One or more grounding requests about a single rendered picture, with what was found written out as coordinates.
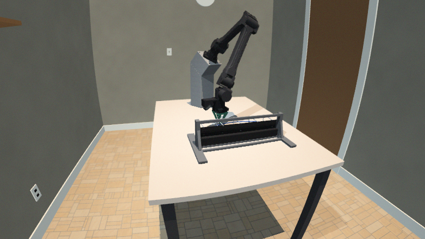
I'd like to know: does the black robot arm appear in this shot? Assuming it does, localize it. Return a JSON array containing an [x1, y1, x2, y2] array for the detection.
[[201, 11, 259, 111]]

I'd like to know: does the grey patch panel rack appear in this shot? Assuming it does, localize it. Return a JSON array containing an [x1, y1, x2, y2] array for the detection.
[[187, 112, 297, 164]]

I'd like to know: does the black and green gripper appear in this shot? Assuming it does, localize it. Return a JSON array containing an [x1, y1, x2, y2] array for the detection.
[[212, 101, 229, 119]]

